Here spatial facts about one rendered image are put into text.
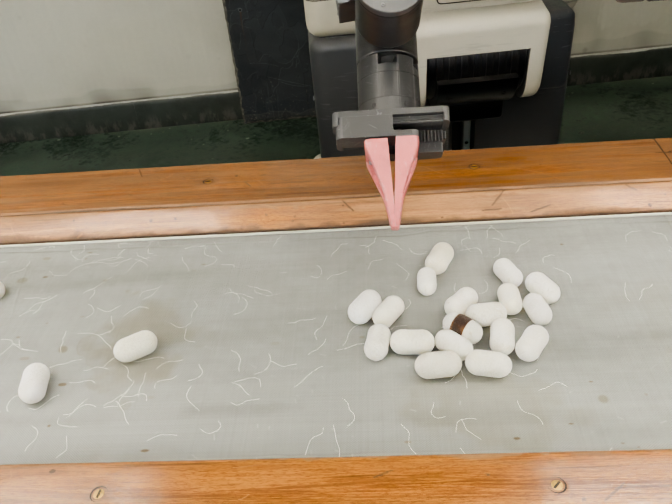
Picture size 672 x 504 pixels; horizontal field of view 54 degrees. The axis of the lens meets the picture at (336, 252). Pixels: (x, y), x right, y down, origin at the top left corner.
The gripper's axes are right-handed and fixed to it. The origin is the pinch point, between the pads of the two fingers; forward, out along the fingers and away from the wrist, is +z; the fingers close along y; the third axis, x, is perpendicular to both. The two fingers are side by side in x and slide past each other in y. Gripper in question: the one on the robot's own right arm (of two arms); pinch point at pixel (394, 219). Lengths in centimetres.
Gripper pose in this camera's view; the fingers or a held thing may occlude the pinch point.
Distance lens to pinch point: 59.4
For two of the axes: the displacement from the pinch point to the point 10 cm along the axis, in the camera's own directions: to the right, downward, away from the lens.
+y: 10.0, -0.5, -0.7
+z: 0.3, 9.8, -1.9
